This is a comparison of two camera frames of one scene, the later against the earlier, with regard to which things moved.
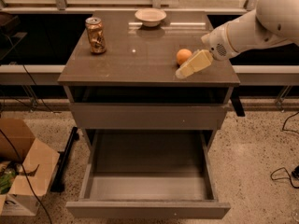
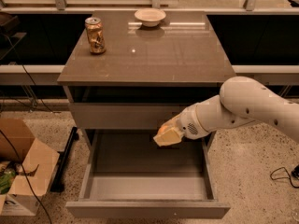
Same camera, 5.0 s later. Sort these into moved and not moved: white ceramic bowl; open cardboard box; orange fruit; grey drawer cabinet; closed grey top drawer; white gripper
Moved: orange fruit; white gripper
Not moved: white ceramic bowl; closed grey top drawer; open cardboard box; grey drawer cabinet
